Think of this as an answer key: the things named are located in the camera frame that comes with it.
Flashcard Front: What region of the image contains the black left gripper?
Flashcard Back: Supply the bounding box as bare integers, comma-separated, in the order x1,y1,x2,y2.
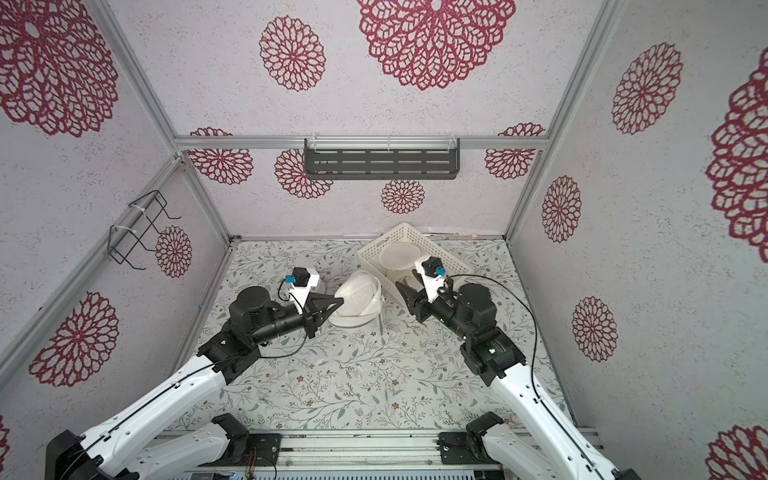
251,292,344,346

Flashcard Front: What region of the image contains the white mesh bag blue trim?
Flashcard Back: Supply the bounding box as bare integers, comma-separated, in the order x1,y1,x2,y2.
328,270,383,333

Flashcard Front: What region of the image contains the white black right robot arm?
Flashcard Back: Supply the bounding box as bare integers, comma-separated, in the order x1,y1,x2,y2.
396,280,639,479

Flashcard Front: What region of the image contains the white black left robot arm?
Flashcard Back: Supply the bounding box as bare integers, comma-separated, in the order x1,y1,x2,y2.
44,286,344,479

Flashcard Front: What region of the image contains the white perforated plastic basket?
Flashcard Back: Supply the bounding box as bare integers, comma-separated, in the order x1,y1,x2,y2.
358,222,472,307

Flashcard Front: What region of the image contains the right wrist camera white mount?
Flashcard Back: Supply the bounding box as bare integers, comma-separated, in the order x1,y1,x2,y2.
415,255,447,303

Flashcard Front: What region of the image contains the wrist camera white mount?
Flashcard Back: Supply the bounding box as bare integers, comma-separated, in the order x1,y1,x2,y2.
285,267,320,314
415,255,447,303

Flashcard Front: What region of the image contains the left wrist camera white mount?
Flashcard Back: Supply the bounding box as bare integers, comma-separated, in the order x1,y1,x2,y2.
285,267,320,314

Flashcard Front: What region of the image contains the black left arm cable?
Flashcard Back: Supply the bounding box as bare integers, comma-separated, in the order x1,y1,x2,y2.
59,275,313,475

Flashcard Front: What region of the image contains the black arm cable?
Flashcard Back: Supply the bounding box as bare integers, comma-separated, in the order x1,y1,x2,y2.
59,275,313,475
446,272,601,475

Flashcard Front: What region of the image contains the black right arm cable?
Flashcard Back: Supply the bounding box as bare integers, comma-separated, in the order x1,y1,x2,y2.
446,272,601,475

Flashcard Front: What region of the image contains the dark grey wall shelf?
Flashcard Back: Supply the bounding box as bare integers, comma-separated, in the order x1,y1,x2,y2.
303,138,461,181

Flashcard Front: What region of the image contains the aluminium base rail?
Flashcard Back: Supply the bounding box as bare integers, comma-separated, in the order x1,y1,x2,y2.
149,428,601,480

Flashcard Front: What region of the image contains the black wire wall rack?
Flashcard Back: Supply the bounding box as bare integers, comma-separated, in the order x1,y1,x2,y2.
106,189,180,271

